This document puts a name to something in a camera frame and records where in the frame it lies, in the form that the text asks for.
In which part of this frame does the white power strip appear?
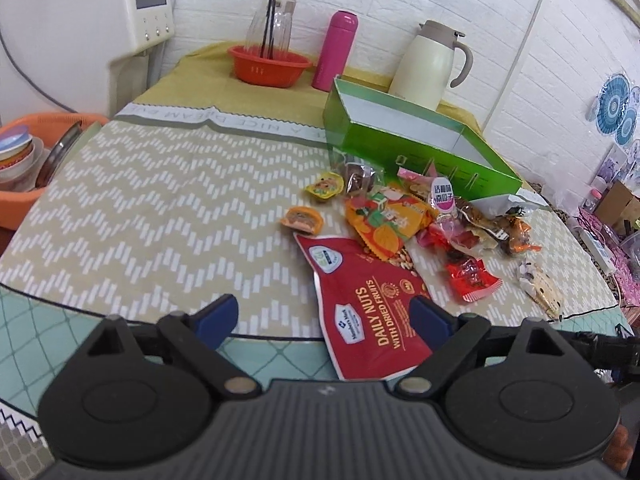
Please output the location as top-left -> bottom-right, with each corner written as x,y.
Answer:
579,229 -> 616,276

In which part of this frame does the clear dates packet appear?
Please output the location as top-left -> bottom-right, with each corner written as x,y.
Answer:
344,162 -> 384,196

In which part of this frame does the blue wall decoration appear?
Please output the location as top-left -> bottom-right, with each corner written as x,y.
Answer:
585,73 -> 639,148

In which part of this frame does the pink thermos bottle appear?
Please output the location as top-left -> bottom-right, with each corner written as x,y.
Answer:
311,10 -> 358,92

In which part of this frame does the pink pumpkin seed packet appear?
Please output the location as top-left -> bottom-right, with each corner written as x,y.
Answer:
397,165 -> 456,216

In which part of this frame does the white grey snack bag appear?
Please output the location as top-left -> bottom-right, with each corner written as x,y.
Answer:
471,193 -> 549,219

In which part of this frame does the black straw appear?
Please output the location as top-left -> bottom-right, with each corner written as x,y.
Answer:
260,0 -> 277,58

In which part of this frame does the red daily nuts bag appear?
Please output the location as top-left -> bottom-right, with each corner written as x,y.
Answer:
295,234 -> 432,380

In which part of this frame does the glass carafe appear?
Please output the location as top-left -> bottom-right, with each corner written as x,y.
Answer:
244,0 -> 297,60

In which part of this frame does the white screen appliance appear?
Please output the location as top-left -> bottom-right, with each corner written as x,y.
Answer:
1,0 -> 175,124

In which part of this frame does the person's right hand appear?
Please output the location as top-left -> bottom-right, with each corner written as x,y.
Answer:
603,425 -> 634,472

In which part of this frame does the green cardboard box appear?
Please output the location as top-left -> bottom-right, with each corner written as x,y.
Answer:
323,78 -> 522,200

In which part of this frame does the orange green snack packet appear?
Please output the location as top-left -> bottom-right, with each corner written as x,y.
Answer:
345,185 -> 436,261

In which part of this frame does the yellow jelly cup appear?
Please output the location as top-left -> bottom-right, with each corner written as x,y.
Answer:
305,171 -> 344,200

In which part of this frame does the orange clear nut packet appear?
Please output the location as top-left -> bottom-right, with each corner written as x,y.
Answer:
457,200 -> 542,257

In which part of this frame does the orange plastic basin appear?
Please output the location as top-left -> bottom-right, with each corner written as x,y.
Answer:
1,112 -> 108,231

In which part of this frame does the red plastic basket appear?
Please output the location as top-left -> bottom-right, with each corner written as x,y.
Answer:
228,46 -> 312,89

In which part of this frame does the chevron beige table mat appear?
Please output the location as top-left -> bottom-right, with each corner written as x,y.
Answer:
1,104 -> 330,340

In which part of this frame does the yellow cloth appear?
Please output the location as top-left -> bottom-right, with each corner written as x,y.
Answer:
113,40 -> 484,134

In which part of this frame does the cream thermos jug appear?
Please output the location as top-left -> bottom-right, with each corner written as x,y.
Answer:
388,21 -> 473,110

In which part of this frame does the orange jelly cup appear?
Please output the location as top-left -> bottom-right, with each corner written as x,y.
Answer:
280,206 -> 323,235

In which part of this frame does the small red candy packet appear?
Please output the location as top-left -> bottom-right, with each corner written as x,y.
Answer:
416,223 -> 452,250

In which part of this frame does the red sausage snack packet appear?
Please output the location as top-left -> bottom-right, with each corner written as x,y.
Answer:
446,257 -> 502,304

